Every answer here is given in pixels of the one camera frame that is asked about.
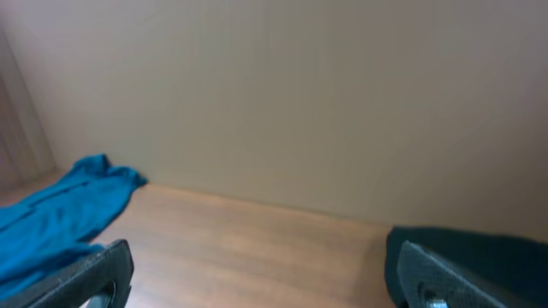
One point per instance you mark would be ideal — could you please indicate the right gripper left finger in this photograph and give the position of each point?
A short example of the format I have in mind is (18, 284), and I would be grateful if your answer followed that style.
(101, 279)

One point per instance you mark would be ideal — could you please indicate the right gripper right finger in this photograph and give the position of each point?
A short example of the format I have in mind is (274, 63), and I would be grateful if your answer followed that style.
(429, 281)

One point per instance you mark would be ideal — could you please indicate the black shorts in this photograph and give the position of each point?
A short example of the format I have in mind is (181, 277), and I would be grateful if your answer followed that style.
(515, 266)

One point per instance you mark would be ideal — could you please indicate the blue garment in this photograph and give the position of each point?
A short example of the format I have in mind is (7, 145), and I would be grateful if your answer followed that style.
(53, 227)

